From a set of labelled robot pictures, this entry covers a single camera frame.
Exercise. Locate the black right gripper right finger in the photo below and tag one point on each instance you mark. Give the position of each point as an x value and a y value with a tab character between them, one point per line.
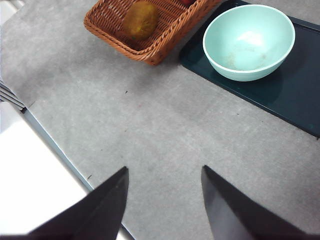
230	212

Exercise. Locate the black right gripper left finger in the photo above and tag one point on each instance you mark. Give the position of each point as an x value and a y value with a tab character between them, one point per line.
100	212

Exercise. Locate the teal ribbed bowl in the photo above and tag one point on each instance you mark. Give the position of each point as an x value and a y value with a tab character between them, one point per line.
247	42

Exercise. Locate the brown kiwi fruit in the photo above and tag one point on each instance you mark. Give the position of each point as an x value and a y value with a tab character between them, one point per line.
141	20

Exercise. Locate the black rectangular tray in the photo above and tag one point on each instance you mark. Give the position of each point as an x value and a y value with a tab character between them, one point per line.
287	100

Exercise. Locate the grey ribbed metal object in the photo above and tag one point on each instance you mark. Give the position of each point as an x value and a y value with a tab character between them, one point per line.
10	96

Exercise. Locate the brown wicker basket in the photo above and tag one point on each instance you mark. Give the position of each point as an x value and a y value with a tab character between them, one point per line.
165	32

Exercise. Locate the red and yellow apple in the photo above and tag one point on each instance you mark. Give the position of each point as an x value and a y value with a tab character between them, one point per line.
187	1

